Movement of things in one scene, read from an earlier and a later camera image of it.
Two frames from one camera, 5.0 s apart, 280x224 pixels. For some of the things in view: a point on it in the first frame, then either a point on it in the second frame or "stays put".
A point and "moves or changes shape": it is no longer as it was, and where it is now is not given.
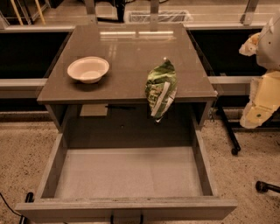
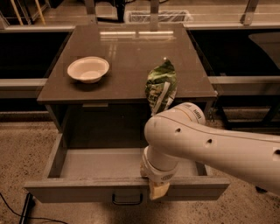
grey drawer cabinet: x=114 y=112 stays put
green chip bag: x=160 y=88 stays put
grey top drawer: x=128 y=185 moves or changes shape
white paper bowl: x=88 y=69 stays put
